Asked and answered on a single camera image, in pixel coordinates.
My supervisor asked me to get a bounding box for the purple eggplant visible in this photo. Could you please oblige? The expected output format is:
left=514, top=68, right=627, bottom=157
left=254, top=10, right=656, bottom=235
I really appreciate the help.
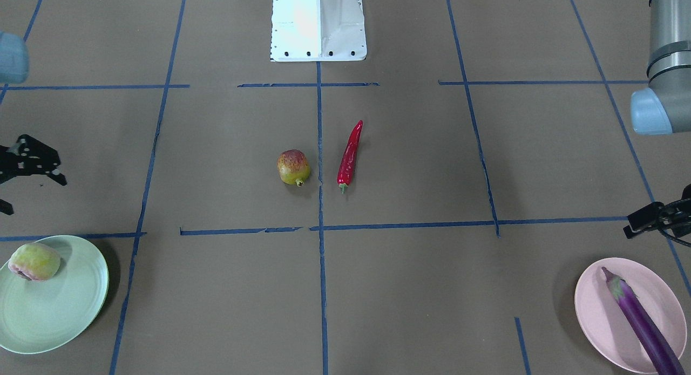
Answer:
left=601, top=267, right=686, bottom=374

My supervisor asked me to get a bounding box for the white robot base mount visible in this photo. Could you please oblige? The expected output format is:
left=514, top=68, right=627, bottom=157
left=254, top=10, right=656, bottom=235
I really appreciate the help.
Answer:
left=270, top=0, right=368, bottom=63

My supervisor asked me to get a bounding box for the red yellow pomegranate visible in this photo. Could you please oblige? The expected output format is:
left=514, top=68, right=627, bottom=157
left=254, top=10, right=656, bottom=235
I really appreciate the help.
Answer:
left=276, top=149, right=311, bottom=187

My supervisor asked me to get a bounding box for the red chili pepper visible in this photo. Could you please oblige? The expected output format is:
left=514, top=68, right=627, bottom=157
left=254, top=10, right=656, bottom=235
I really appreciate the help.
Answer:
left=336, top=120, right=363, bottom=195

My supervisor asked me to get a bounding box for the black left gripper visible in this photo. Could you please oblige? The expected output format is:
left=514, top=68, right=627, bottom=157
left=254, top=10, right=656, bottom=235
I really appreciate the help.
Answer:
left=624, top=184, right=690, bottom=247

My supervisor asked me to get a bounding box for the pale pink green peach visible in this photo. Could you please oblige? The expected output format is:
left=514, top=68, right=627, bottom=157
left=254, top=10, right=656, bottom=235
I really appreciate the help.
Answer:
left=8, top=242, right=62, bottom=282

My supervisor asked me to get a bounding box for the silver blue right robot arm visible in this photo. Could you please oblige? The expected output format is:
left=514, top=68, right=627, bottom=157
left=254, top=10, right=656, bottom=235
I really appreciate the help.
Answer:
left=1, top=32, right=67, bottom=186

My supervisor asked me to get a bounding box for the light green plate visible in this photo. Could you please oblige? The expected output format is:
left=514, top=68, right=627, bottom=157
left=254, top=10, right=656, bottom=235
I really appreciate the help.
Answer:
left=1, top=235, right=110, bottom=354

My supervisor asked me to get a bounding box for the pink plate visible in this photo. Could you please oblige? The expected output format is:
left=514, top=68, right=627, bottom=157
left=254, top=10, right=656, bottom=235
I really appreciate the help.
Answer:
left=574, top=257, right=688, bottom=374

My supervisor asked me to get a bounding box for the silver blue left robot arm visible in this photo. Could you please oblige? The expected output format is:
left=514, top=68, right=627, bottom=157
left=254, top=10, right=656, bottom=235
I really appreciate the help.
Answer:
left=624, top=0, right=690, bottom=247

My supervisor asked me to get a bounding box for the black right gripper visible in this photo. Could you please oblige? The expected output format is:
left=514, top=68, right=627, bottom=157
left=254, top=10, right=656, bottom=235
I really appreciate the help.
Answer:
left=1, top=134, right=67, bottom=186

